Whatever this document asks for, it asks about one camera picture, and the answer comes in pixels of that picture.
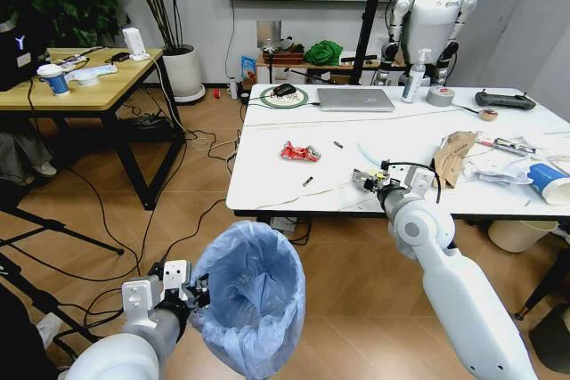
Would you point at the black computer box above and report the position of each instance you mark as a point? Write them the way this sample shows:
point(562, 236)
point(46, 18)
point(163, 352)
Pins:
point(18, 57)

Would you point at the torn white packaging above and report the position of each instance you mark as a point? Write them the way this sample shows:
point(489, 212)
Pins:
point(507, 144)

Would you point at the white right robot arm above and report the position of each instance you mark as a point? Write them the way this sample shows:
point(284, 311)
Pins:
point(463, 291)

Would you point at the brown paper bag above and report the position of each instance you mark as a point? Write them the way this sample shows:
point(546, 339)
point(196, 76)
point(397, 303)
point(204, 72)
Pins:
point(454, 153)

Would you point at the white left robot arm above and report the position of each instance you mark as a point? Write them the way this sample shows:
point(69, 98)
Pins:
point(111, 355)

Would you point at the small dark metal piece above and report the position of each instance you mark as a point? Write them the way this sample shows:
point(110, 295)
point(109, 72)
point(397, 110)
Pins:
point(338, 144)
point(307, 181)

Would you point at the black remote controller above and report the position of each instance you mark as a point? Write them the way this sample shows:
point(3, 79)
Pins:
point(503, 100)

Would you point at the round green-rimmed mouse pad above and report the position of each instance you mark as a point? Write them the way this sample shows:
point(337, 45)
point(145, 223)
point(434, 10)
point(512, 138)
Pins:
point(297, 99)

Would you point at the silver laptop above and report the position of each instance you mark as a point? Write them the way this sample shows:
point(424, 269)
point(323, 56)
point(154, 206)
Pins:
point(355, 99)

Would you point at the white marble table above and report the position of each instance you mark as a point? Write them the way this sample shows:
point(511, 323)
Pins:
point(401, 135)

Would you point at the blue snack bag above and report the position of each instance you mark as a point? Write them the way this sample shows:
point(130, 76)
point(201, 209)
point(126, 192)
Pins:
point(249, 70)

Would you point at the red crumpled snack wrapper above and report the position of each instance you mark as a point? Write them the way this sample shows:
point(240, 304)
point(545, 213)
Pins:
point(299, 151)

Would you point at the white humanoid robot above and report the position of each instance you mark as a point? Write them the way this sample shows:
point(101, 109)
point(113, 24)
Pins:
point(429, 28)

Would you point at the wooden table with black frame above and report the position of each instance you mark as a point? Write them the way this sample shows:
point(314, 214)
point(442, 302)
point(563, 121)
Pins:
point(89, 95)

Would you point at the white plant pot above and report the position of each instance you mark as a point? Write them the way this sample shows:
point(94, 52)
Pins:
point(184, 73)

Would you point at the white tape holder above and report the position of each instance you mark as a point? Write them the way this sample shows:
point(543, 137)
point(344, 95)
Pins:
point(91, 75)

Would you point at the tall bamboo plant stems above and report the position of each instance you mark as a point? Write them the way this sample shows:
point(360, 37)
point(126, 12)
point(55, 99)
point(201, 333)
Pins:
point(158, 2)

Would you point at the green cloth bundle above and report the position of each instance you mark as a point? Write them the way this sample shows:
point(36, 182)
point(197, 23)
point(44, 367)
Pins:
point(324, 53)

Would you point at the black tripod legs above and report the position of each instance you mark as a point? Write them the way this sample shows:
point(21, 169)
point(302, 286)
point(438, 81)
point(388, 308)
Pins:
point(53, 226)

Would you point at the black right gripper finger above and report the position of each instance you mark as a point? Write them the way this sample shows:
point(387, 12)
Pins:
point(375, 171)
point(369, 186)

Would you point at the crumpled white paper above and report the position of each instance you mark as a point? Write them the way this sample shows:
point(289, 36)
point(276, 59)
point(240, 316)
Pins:
point(494, 173)

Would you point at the clear plastic wrapper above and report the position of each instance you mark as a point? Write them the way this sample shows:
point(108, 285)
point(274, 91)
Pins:
point(358, 176)

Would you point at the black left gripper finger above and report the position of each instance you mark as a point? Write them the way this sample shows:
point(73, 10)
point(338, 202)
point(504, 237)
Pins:
point(201, 284)
point(202, 301)

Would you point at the small red object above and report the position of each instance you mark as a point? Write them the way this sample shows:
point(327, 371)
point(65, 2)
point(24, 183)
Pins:
point(217, 94)

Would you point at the clear plastic straw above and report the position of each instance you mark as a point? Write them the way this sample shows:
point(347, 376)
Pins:
point(363, 153)

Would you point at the person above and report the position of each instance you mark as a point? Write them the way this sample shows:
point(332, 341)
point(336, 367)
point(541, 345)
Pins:
point(22, 155)

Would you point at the black stand pole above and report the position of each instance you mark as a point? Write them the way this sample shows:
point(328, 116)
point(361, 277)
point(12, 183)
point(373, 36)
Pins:
point(367, 33)

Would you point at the white upright device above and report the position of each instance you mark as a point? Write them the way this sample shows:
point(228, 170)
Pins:
point(133, 44)

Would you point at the black computer mouse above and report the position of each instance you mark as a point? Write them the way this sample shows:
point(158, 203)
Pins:
point(285, 89)

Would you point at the clear spray bottle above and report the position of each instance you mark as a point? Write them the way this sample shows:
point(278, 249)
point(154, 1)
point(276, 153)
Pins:
point(412, 82)

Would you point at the small brown tape roll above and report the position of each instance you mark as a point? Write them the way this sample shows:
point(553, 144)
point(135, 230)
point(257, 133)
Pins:
point(488, 115)

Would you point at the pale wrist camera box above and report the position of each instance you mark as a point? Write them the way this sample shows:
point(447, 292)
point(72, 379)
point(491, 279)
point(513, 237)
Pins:
point(399, 172)
point(175, 275)

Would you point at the white bottle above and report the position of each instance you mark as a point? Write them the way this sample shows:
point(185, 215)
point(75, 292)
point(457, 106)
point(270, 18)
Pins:
point(232, 88)

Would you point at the dark green container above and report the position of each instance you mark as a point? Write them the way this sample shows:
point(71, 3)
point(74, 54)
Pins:
point(552, 337)

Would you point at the white waste bin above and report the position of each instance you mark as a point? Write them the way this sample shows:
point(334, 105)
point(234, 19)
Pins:
point(518, 235)

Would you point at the brown tray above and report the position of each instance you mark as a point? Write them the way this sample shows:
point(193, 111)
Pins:
point(282, 58)

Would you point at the blue and white paper cup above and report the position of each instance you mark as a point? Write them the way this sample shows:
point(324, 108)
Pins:
point(550, 182)

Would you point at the black power strip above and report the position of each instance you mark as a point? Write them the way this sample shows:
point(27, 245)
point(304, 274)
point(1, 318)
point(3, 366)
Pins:
point(149, 123)

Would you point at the black chair leg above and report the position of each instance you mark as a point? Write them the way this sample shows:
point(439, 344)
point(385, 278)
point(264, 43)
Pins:
point(545, 280)

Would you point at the blue paper cup with lid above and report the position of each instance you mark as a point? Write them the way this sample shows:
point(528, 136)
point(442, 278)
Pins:
point(55, 79)

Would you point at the trash bin with blue bag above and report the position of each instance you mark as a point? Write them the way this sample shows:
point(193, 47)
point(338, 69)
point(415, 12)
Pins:
point(254, 291)

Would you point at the grey duct tape roll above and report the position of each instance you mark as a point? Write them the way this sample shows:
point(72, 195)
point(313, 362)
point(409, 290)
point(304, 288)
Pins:
point(440, 97)

